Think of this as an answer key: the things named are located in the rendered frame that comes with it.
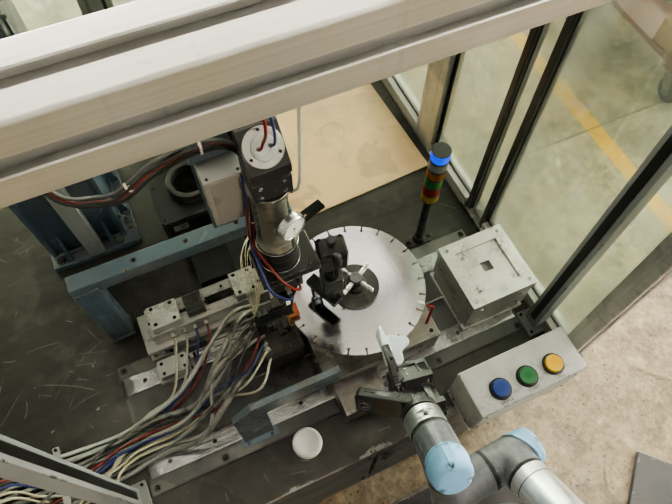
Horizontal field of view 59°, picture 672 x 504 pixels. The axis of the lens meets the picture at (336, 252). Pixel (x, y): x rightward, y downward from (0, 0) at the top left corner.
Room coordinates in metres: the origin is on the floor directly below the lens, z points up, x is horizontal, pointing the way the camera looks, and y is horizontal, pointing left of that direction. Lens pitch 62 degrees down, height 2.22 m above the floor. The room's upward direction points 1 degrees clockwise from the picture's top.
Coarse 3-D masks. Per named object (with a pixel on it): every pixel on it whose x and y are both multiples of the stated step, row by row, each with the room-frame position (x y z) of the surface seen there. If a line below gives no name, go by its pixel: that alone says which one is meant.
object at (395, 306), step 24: (312, 240) 0.70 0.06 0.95; (360, 240) 0.70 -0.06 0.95; (384, 240) 0.70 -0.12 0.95; (360, 264) 0.64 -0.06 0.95; (384, 264) 0.64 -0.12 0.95; (408, 264) 0.64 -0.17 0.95; (384, 288) 0.58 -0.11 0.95; (408, 288) 0.58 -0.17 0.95; (312, 312) 0.51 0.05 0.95; (336, 312) 0.51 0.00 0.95; (360, 312) 0.52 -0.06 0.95; (384, 312) 0.52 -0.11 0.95; (408, 312) 0.52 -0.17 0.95; (312, 336) 0.46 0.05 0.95; (336, 336) 0.46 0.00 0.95; (360, 336) 0.46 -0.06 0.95
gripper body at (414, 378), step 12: (420, 360) 0.37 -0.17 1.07; (408, 372) 0.34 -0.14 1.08; (420, 372) 0.34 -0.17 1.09; (432, 372) 0.33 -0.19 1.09; (396, 384) 0.31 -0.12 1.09; (408, 384) 0.31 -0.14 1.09; (420, 384) 0.31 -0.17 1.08; (432, 384) 0.32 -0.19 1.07; (420, 396) 0.29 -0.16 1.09; (432, 396) 0.29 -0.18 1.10; (408, 408) 0.26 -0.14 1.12; (444, 408) 0.27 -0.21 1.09
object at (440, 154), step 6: (438, 144) 0.83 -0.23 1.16; (444, 144) 0.83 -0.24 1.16; (432, 150) 0.82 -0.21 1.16; (438, 150) 0.82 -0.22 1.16; (444, 150) 0.82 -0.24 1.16; (450, 150) 0.82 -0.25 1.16; (432, 156) 0.81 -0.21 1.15; (438, 156) 0.80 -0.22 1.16; (444, 156) 0.80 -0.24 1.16; (432, 162) 0.81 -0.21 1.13; (438, 162) 0.80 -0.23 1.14; (444, 162) 0.80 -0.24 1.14
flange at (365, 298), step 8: (352, 264) 0.63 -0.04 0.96; (352, 272) 0.61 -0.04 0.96; (368, 272) 0.61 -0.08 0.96; (344, 280) 0.59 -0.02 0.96; (368, 280) 0.59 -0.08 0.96; (376, 280) 0.59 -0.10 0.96; (344, 288) 0.57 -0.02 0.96; (352, 288) 0.56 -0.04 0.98; (360, 288) 0.56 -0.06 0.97; (376, 288) 0.57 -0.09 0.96; (344, 296) 0.55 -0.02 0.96; (352, 296) 0.55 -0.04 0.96; (360, 296) 0.55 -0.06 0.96; (368, 296) 0.55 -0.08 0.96; (376, 296) 0.55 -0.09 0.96; (344, 304) 0.53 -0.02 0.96; (352, 304) 0.53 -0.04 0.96; (360, 304) 0.53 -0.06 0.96; (368, 304) 0.53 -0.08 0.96
